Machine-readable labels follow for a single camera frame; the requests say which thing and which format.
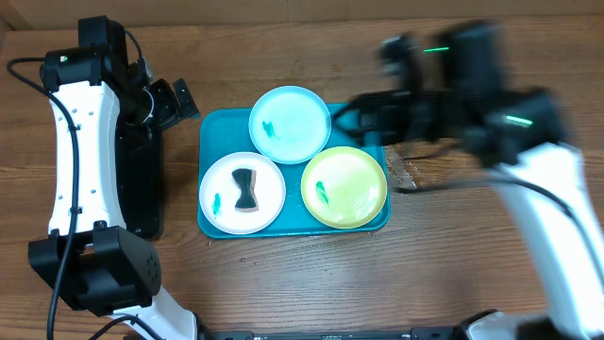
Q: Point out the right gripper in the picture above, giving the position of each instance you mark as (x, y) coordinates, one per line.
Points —
(395, 116)

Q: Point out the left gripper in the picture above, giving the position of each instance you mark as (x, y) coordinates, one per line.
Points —
(167, 106)

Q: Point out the yellow-green plate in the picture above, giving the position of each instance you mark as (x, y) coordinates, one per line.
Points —
(344, 187)

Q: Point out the light blue plate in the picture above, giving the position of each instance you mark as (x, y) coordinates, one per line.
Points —
(289, 124)

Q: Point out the white plate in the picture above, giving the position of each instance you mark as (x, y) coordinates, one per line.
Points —
(218, 194)

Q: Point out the dark bow-shaped sponge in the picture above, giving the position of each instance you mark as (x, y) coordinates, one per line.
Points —
(245, 179)

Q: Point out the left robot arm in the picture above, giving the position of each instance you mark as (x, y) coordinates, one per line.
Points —
(99, 255)

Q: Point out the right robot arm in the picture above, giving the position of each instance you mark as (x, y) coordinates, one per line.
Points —
(524, 145)

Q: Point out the teal plastic tray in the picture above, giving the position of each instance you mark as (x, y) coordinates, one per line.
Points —
(224, 132)

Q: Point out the black plastic tray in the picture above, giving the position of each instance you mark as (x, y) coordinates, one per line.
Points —
(140, 180)

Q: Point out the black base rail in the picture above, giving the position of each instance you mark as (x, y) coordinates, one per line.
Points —
(417, 333)

